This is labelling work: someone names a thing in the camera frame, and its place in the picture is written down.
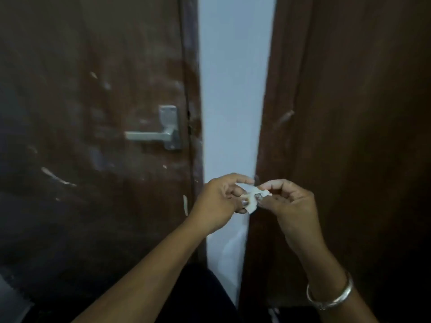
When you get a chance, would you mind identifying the person's right forearm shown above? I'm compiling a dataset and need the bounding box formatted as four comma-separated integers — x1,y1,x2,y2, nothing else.
296,244,379,323

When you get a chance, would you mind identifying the dark brown door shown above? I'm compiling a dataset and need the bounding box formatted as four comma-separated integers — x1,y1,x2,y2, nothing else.
237,0,431,323

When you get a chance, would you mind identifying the silver bangle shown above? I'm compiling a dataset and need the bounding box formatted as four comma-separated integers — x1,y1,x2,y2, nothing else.
305,271,354,312

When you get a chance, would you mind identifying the brown wooden door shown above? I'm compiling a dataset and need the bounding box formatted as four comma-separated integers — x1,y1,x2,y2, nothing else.
0,0,194,323

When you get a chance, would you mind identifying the person's left hand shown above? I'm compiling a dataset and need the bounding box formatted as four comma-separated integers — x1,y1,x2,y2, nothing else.
187,173,255,236

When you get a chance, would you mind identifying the silver metal door handle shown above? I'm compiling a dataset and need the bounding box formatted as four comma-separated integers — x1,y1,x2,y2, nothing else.
124,105,184,151

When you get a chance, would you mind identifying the person's right hand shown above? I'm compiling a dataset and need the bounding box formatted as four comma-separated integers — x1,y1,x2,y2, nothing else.
255,179,327,256

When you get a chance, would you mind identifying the person's left forearm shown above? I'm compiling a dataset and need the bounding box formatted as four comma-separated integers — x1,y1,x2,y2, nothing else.
70,220,209,323

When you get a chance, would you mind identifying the small white cloth wad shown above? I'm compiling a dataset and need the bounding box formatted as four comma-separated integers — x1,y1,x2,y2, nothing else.
241,186,273,214

